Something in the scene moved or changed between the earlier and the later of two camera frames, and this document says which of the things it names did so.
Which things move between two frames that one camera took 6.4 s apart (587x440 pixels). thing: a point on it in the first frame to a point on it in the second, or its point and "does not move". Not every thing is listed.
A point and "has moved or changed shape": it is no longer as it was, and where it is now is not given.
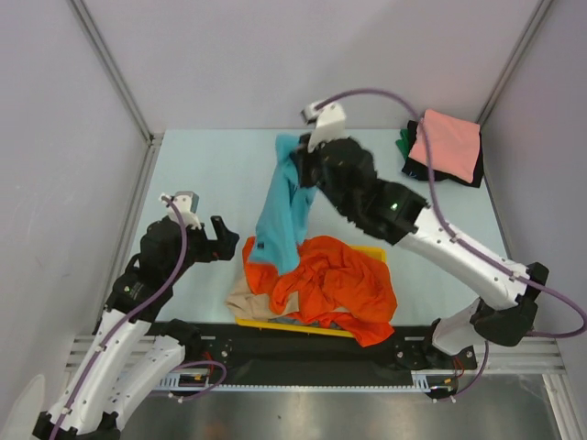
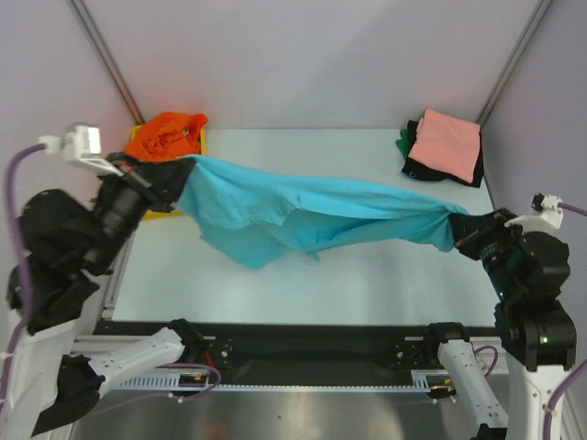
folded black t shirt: [416, 169] does not move
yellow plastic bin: [307, 329] to [158, 214]
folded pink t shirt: [454, 145] does not move
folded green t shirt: [404, 143] does not move
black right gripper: [310, 161] to [480, 234]
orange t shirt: [335, 283] to [168, 136]
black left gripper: [215, 248] to [161, 181]
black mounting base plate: [224, 355] does not move
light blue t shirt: [285, 212] has moved or changed shape
